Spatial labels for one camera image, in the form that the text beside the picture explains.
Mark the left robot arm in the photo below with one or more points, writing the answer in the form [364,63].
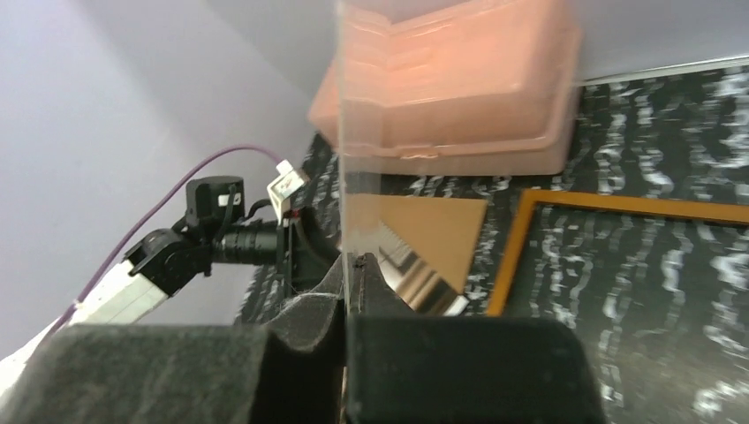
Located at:
[152,271]

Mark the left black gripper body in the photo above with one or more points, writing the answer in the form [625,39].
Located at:
[224,230]

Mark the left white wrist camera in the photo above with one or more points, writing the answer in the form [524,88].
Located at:
[281,188]

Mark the pink plastic storage box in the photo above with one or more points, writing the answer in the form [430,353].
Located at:
[453,88]

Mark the clear acrylic sheet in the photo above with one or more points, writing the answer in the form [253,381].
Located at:
[448,89]

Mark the brown cardboard backing board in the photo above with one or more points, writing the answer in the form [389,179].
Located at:
[442,231]

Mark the brown wooden picture frame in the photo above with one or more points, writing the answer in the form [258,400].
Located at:
[531,198]

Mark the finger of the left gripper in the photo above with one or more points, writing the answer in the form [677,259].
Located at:
[313,252]

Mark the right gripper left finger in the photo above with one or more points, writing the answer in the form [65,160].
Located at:
[286,370]

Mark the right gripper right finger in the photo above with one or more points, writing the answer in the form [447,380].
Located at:
[407,367]

